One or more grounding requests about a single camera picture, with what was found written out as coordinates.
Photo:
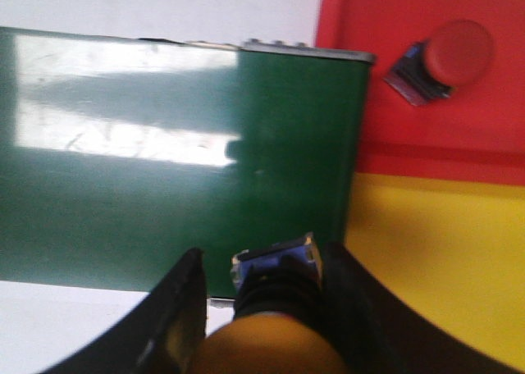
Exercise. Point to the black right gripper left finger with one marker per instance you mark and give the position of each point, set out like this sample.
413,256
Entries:
159,335

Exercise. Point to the yellow plastic tray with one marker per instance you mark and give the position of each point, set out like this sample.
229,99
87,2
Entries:
453,251

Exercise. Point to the red plastic tray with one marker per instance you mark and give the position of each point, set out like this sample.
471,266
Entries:
475,135

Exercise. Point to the aluminium conveyor frame rail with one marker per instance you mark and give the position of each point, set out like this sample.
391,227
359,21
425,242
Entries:
297,49

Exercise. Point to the yellow mushroom push button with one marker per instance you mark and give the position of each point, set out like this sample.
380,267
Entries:
278,324

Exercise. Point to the green conveyor belt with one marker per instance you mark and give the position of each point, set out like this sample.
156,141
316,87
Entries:
118,155

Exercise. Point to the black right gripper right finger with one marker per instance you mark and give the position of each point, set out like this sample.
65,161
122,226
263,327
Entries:
375,332

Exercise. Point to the red mushroom push button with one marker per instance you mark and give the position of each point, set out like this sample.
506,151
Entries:
456,54

